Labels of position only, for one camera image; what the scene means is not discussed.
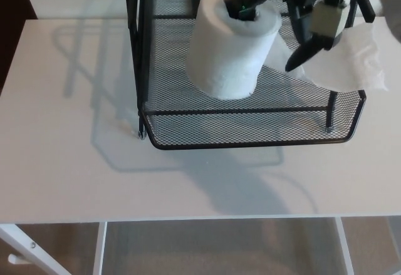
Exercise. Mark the white toilet paper roll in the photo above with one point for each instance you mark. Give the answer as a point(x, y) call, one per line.
point(225, 55)

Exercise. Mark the black mesh file tray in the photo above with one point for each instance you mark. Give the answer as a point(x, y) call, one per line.
point(238, 121)

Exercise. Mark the white mesh under-desk shelf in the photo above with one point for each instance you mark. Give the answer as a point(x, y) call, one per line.
point(219, 250)

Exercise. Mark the small black box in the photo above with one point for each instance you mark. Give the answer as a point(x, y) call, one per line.
point(196, 1)

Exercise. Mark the dark brown furniture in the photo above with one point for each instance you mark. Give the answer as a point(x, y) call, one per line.
point(14, 21)

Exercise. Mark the white desk leg frame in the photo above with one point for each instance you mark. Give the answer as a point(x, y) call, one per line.
point(29, 250)

